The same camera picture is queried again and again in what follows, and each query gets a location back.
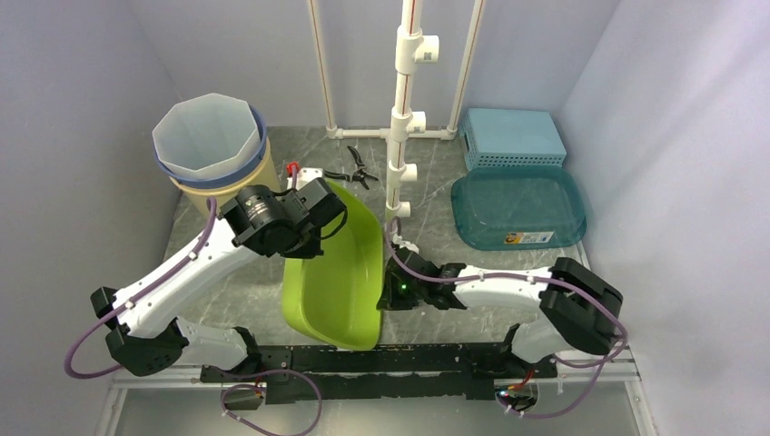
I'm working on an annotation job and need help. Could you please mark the light blue perforated basket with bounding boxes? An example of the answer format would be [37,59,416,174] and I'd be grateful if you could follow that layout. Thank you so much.
[458,108,567,170]

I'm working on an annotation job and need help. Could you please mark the black handled pliers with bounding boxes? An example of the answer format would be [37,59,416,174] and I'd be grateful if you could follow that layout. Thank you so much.
[322,145,380,190]

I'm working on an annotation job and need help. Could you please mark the beige plastic bucket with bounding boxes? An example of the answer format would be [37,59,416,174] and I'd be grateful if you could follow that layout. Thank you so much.
[171,138,281,217]

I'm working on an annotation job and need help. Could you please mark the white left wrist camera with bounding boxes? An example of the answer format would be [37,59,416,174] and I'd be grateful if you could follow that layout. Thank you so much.
[286,162,324,190]

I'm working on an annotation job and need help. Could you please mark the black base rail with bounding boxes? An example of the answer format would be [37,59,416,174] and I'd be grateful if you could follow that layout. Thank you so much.
[200,342,558,404]

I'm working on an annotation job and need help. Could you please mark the lime green plastic tub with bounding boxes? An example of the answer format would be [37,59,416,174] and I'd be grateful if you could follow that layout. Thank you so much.
[281,183,384,351]

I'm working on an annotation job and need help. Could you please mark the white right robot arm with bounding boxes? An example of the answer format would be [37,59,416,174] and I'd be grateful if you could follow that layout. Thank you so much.
[378,244,628,377]

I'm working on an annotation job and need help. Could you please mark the white PVC pipe frame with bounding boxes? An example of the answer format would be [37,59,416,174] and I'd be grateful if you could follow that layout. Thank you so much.
[307,1,486,222]

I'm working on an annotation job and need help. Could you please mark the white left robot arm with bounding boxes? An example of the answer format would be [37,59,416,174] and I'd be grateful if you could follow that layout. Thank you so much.
[91,178,348,382]

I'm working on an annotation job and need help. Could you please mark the teal translucent plastic tub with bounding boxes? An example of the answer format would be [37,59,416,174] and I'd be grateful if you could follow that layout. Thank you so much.
[450,165,587,251]

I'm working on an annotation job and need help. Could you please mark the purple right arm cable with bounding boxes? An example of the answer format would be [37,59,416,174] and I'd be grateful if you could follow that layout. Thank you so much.
[384,217,628,421]

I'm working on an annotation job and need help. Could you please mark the translucent white faceted bin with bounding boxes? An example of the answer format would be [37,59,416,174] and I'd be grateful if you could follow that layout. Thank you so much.
[152,92,264,183]

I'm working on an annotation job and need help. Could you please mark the blue bucket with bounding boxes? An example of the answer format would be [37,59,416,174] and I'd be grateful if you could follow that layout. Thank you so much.
[153,103,268,191]

